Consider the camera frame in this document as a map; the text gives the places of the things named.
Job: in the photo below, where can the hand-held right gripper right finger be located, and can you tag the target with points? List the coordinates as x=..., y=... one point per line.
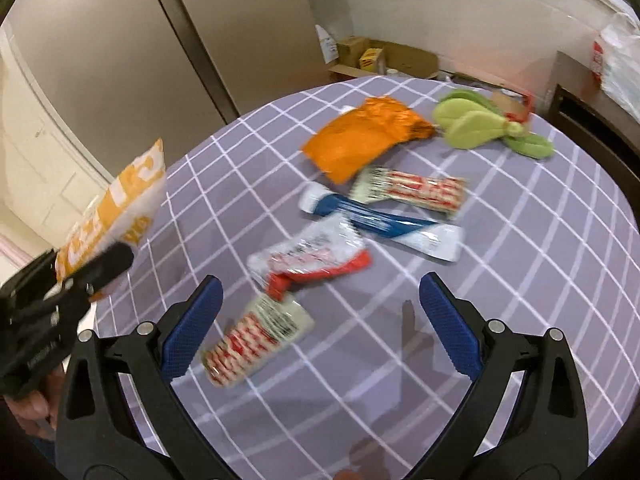
x=452, y=325

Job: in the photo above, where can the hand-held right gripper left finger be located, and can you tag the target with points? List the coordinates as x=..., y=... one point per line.
x=192, y=330

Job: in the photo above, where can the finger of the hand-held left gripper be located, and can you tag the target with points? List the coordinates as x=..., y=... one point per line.
x=107, y=265

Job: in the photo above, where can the yellow white snack bag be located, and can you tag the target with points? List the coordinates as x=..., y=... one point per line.
x=120, y=205

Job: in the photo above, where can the red white striped wrapper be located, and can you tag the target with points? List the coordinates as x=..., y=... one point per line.
x=255, y=340
x=415, y=192

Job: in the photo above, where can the person's left hand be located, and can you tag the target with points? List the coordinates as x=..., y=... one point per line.
x=35, y=410

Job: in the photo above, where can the purple checked tablecloth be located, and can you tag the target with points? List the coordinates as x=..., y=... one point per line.
x=525, y=260

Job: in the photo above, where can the blue white wrapper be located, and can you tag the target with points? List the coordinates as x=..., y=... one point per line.
x=390, y=225

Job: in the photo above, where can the white panel door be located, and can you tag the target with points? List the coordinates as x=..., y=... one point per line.
x=35, y=160

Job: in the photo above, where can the white red crumpled wrapper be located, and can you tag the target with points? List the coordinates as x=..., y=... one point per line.
x=310, y=255

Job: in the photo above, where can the green plush toy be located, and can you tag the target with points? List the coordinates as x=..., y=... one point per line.
x=475, y=125

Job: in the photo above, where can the beige refrigerator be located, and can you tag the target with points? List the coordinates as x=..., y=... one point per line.
x=125, y=60

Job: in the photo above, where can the orange foil bag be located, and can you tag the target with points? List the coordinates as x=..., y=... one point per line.
x=360, y=140

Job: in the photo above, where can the dark wooden cabinet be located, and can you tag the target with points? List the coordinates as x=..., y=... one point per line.
x=590, y=110

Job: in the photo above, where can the large open cardboard box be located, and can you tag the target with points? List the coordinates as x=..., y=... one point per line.
x=410, y=62

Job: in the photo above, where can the small yellow box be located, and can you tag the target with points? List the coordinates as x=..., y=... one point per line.
x=371, y=60

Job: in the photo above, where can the small cardboard box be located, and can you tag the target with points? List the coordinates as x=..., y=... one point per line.
x=350, y=50

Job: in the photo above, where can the clear plastic bag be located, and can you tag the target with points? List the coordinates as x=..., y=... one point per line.
x=620, y=70

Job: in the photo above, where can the white printed bag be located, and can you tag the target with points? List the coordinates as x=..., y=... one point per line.
x=326, y=45

